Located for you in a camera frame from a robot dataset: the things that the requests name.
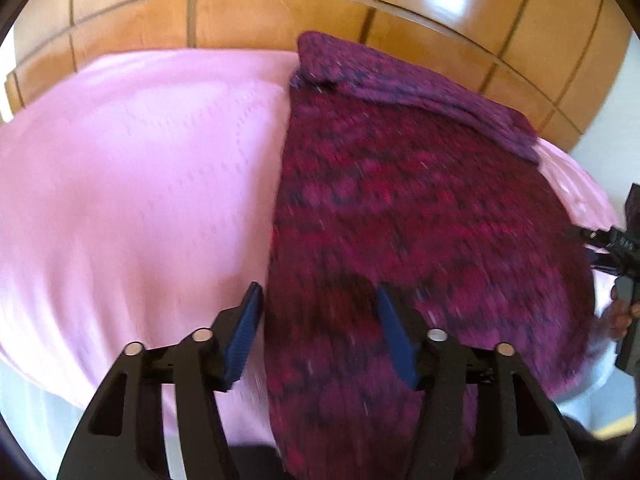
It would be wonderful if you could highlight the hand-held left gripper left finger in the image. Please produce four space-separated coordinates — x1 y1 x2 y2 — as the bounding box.
56 281 265 480

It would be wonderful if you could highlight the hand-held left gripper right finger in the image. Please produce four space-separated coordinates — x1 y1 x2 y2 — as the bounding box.
376 285 585 480

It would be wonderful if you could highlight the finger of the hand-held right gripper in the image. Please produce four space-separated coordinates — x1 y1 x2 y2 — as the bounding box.
565 225 623 256

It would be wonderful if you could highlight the red floral knit garment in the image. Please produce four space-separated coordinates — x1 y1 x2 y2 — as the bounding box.
262 31 599 480

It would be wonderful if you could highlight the person's right hand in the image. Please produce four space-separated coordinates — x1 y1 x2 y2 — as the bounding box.
598 285 640 341

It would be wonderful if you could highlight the pink bed blanket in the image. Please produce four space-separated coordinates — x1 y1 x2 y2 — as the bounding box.
0 49 622 453

